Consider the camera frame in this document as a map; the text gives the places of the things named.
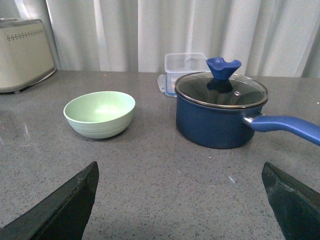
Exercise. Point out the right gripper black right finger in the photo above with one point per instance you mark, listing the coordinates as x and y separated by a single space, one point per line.
295 205

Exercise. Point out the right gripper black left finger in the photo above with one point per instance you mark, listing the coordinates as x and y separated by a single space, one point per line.
63 215

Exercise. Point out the green bowl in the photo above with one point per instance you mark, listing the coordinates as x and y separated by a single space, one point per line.
100 115

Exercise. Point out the blue saucepan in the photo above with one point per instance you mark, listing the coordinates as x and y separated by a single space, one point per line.
232 128

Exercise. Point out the glass lid blue knob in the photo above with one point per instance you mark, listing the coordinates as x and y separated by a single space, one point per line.
220 87

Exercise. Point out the cream toaster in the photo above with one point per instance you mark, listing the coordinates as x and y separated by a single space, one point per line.
25 54

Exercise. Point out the white curtain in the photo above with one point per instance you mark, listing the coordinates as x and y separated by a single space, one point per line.
275 38

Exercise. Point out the clear plastic food container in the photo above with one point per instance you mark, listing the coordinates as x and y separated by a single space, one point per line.
177 65

